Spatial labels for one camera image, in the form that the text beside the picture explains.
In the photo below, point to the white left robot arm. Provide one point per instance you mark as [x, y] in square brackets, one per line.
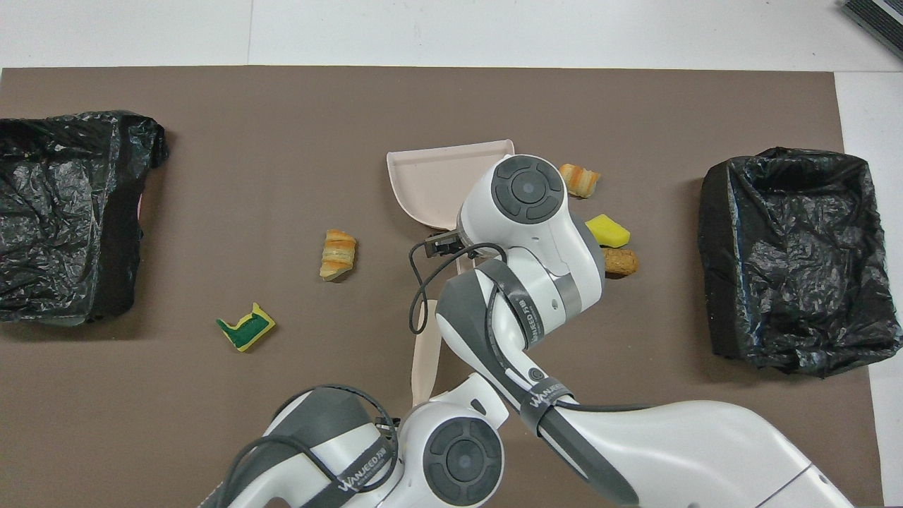
[462, 458]

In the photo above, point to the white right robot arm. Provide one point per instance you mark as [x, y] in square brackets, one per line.
[529, 190]

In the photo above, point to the small brown bread roll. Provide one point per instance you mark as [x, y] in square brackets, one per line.
[621, 262]

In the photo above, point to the striped croissant piece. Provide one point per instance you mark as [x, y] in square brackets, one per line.
[338, 254]
[582, 180]

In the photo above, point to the brown table mat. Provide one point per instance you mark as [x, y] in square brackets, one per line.
[353, 106]

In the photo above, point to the beige plastic dustpan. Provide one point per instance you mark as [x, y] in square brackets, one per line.
[430, 176]

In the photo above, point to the yellow sponge chunk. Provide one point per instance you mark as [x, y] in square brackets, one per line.
[609, 231]

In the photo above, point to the green and yellow sponge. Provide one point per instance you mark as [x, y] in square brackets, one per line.
[245, 329]

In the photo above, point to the dark grey ribbed object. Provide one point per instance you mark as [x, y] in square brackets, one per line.
[875, 20]

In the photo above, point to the black bag lined bin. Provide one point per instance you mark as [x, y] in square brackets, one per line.
[63, 212]
[797, 268]

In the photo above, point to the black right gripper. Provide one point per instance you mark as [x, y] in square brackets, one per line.
[444, 245]

